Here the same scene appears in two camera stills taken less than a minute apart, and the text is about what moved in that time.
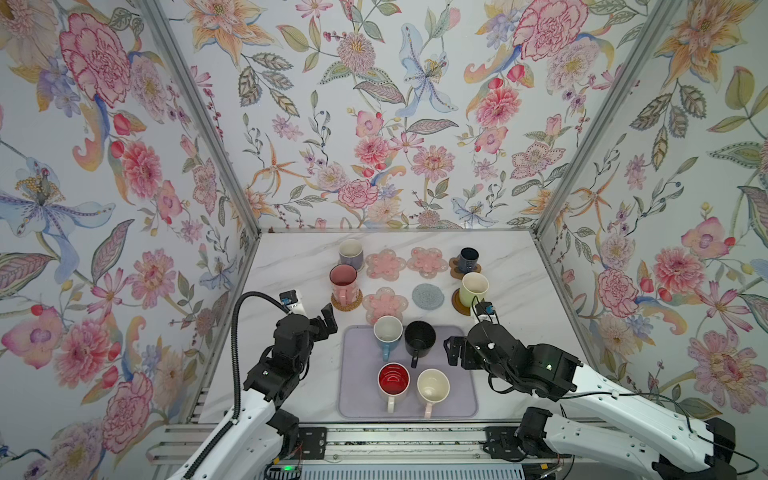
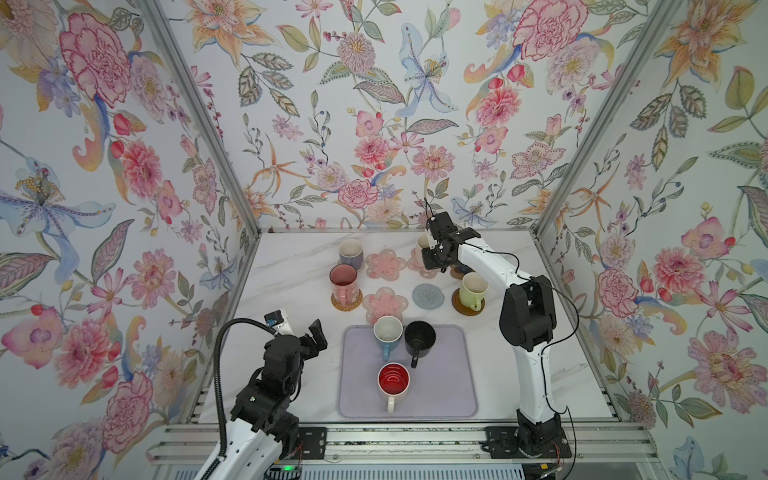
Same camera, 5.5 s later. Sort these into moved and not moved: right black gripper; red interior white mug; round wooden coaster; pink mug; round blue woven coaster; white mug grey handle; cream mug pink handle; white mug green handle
Moved: cream mug pink handle; right black gripper
Not moved: white mug green handle; round wooden coaster; round blue woven coaster; red interior white mug; pink mug; white mug grey handle
